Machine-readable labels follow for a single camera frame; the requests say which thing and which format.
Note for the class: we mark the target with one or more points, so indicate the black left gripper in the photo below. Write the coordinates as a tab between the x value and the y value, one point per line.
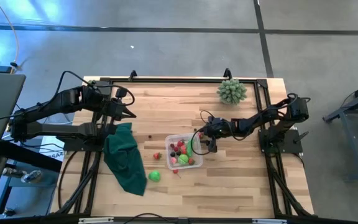
116	109

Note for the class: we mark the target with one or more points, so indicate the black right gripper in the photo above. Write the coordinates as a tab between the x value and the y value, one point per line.
217	129

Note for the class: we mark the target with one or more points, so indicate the potted faux green plant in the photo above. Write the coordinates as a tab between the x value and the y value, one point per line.
232	91

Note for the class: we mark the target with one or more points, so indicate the red toy strawberry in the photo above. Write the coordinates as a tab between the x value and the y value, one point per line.
157	155
180	143
191	161

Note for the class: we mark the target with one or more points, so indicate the clear plastic tupperware container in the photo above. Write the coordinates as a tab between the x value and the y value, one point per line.
169	138

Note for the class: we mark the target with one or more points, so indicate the white bracket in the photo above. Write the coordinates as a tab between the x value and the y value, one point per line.
269	221
95	220

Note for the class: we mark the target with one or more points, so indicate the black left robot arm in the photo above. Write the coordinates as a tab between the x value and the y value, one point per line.
57	101

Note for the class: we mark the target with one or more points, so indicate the silver metal can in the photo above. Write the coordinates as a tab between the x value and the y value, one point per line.
31	176

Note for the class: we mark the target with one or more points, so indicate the white printed sheet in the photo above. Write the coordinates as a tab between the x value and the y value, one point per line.
47	146

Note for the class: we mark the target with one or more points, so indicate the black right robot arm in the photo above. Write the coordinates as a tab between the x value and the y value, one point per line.
259	121

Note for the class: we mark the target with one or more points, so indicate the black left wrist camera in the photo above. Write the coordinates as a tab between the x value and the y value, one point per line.
121	92

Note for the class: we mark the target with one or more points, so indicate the brown bottle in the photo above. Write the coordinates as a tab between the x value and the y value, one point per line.
11	172

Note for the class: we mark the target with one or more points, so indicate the green toy pear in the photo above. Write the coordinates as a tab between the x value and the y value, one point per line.
154	176

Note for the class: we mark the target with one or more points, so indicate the black frame hook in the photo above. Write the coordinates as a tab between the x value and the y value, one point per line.
227	74
132	75

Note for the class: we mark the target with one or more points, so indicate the green toy lime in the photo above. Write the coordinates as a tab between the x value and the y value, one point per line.
183	159

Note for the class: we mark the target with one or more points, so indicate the dark green cloth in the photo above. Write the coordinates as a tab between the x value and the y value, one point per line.
126	161

